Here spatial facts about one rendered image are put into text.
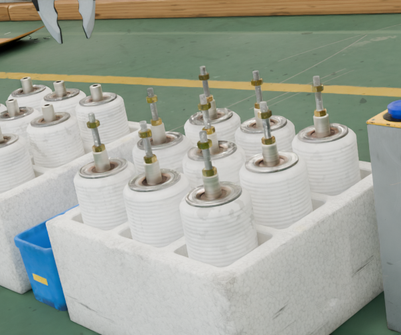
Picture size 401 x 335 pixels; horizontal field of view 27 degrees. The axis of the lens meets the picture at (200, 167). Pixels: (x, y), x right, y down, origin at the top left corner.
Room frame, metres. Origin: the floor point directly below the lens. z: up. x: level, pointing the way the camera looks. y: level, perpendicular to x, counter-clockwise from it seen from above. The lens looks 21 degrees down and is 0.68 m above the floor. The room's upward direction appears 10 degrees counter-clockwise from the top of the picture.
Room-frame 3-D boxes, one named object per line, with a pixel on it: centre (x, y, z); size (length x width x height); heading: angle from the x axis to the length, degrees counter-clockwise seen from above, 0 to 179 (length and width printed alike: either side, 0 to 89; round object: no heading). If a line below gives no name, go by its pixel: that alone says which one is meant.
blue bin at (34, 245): (1.35, 0.19, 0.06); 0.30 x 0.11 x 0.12; 131
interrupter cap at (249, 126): (1.25, -0.11, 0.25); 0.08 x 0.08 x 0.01
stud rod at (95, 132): (1.19, 0.14, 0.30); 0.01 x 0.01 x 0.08
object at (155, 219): (1.10, 0.07, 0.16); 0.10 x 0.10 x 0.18
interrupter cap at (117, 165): (1.19, 0.14, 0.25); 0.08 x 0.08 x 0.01
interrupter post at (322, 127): (1.16, -0.19, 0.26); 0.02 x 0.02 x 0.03
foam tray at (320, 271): (1.17, -0.02, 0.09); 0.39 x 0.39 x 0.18; 41
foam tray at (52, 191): (1.59, 0.34, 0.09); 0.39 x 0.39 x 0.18; 43
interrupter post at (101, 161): (1.19, 0.14, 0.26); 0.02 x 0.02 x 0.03
